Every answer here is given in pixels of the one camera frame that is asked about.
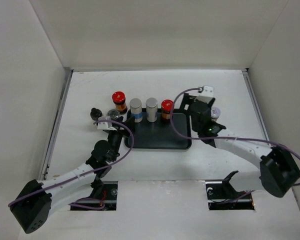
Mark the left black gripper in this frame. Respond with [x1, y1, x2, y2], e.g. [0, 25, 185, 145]
[106, 115, 134, 162]

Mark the small jar pink label lid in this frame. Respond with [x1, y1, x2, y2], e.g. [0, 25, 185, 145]
[210, 107, 221, 121]

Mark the peppercorn bottle blue label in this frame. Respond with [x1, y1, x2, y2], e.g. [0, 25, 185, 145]
[129, 98, 143, 123]

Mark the orange sauce jar red lid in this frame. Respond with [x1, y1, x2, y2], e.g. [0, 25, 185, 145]
[161, 99, 173, 123]

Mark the peppercorn bottle silver cap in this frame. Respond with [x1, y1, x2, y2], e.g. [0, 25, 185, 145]
[145, 97, 158, 123]

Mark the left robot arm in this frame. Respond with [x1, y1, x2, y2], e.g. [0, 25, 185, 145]
[8, 116, 135, 234]

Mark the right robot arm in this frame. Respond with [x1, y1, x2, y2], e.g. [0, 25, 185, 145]
[179, 91, 300, 198]

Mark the pepper grinder clear cap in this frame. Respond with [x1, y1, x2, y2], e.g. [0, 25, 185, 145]
[106, 109, 120, 120]

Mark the grinder bottle black knob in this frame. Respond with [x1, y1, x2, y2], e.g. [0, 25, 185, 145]
[90, 107, 103, 122]

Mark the dark sauce jar red lid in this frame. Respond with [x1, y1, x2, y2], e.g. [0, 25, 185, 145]
[112, 91, 128, 115]

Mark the black rectangular tray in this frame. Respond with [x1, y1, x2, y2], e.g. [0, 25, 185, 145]
[133, 108, 192, 150]

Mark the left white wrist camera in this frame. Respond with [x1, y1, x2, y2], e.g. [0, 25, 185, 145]
[97, 116, 117, 131]

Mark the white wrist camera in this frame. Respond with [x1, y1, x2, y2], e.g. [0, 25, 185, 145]
[97, 116, 117, 131]
[198, 85, 214, 98]

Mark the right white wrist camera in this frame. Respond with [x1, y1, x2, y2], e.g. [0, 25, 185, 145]
[198, 85, 214, 98]

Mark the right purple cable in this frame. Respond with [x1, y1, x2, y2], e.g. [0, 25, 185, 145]
[170, 86, 300, 187]

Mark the purple cable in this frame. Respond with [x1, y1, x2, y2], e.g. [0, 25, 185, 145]
[170, 86, 300, 187]
[7, 119, 136, 210]

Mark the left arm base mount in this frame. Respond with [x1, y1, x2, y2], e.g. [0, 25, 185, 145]
[70, 181, 119, 211]

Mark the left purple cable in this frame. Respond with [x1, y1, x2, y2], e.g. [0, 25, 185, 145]
[7, 119, 136, 210]

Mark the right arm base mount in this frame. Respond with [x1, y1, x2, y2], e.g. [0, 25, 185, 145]
[205, 170, 255, 211]

